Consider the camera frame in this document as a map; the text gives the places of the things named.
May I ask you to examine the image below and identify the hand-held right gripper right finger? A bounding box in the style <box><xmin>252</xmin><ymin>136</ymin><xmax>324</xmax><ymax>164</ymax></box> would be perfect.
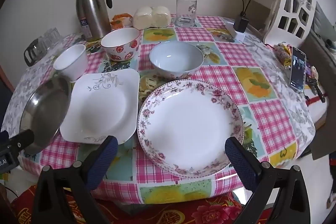
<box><xmin>224</xmin><ymin>136</ymin><xmax>311</xmax><ymax>224</ymax></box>

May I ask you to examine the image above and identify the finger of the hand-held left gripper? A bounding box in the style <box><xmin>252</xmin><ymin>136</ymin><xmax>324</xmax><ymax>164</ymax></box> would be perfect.
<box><xmin>9</xmin><ymin>130</ymin><xmax>35</xmax><ymax>155</ymax></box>

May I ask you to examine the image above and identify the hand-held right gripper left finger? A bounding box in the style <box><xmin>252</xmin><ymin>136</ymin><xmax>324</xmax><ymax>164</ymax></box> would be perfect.
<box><xmin>31</xmin><ymin>135</ymin><xmax>118</xmax><ymax>224</ymax></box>

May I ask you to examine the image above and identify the stainless steel round plate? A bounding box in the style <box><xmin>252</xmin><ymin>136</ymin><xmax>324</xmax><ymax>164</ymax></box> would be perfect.
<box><xmin>19</xmin><ymin>74</ymin><xmax>72</xmax><ymax>156</ymax></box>

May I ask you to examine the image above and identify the white square plate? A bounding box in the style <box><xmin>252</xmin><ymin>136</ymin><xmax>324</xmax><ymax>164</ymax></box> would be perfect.
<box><xmin>60</xmin><ymin>68</ymin><xmax>140</xmax><ymax>145</ymax></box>

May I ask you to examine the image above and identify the floral rim round plate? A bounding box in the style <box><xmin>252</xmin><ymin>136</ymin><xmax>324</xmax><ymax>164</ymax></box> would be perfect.
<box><xmin>137</xmin><ymin>79</ymin><xmax>244</xmax><ymax>178</ymax></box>

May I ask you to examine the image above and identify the small white bowl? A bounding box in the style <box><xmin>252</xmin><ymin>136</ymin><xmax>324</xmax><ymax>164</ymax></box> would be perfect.
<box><xmin>53</xmin><ymin>44</ymin><xmax>89</xmax><ymax>81</ymax></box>

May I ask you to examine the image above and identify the strawberry print bowl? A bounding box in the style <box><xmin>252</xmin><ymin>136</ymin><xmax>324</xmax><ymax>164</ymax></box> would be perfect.
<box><xmin>100</xmin><ymin>27</ymin><xmax>141</xmax><ymax>62</ymax></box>

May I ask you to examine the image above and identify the light blue bowl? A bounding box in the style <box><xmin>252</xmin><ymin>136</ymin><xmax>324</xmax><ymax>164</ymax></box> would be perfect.
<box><xmin>149</xmin><ymin>42</ymin><xmax>205</xmax><ymax>80</ymax></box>

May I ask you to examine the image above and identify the red floral cloth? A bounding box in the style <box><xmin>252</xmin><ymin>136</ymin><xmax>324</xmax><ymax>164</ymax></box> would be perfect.
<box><xmin>10</xmin><ymin>185</ymin><xmax>273</xmax><ymax>224</ymax></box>

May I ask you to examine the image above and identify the dark key bunch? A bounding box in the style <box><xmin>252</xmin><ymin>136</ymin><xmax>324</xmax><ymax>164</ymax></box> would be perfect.
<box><xmin>304</xmin><ymin>64</ymin><xmax>326</xmax><ymax>104</ymax></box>

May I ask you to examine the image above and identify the smartphone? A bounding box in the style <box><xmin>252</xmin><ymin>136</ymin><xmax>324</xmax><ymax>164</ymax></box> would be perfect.
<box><xmin>289</xmin><ymin>47</ymin><xmax>307</xmax><ymax>90</ymax></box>

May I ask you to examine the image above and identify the grey floral tablecloth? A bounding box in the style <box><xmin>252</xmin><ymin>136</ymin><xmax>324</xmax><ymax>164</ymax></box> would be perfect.
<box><xmin>1</xmin><ymin>14</ymin><xmax>328</xmax><ymax>161</ymax></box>

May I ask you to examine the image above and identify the yellow candy roll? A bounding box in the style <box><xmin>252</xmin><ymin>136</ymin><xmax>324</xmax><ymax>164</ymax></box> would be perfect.
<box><xmin>274</xmin><ymin>42</ymin><xmax>293</xmax><ymax>67</ymax></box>

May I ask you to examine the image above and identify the white power strip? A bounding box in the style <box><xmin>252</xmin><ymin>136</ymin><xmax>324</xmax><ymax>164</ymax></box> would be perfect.
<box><xmin>226</xmin><ymin>22</ymin><xmax>246</xmax><ymax>43</ymax></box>

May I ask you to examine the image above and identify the black power adapter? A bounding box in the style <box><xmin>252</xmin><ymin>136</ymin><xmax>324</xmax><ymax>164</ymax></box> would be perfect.
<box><xmin>234</xmin><ymin>14</ymin><xmax>249</xmax><ymax>33</ymax></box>

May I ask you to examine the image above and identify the orange snack packet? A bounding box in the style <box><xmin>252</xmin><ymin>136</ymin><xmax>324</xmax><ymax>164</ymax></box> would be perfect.
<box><xmin>110</xmin><ymin>13</ymin><xmax>133</xmax><ymax>29</ymax></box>

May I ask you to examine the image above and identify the bag of steamed buns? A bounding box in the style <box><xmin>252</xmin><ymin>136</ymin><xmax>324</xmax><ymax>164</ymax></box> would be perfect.
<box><xmin>133</xmin><ymin>6</ymin><xmax>172</xmax><ymax>30</ymax></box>

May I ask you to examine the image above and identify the stainless steel thermos jug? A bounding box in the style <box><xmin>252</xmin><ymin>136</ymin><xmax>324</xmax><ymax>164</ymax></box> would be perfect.
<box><xmin>76</xmin><ymin>0</ymin><xmax>113</xmax><ymax>42</ymax></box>

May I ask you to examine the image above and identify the clear glass mug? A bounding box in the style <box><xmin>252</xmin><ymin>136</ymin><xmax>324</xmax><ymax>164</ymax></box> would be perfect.
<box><xmin>175</xmin><ymin>0</ymin><xmax>198</xmax><ymax>28</ymax></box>

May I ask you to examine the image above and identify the grey furniture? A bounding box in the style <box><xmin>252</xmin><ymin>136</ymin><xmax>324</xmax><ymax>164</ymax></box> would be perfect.
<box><xmin>302</xmin><ymin>1</ymin><xmax>336</xmax><ymax>77</ymax></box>

